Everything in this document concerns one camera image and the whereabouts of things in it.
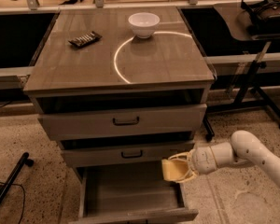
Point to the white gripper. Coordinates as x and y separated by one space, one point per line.
202 161

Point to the yellow sponge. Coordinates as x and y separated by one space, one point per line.
174 170

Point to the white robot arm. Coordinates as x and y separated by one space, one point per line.
243 148

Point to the middle grey drawer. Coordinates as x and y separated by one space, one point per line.
85 157

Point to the top grey drawer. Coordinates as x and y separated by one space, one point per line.
123 122

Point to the bottom grey open drawer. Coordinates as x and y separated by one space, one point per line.
131 193

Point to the grey wooden drawer cabinet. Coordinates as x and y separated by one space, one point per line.
120 71

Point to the white ceramic bowl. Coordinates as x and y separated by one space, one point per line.
144 24

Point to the black rolling side table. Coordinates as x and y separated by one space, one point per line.
242 28

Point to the dark snack bar packet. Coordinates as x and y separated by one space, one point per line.
85 40

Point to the black stand leg left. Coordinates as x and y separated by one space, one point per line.
5 186

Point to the black VR headset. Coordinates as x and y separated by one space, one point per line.
264 15

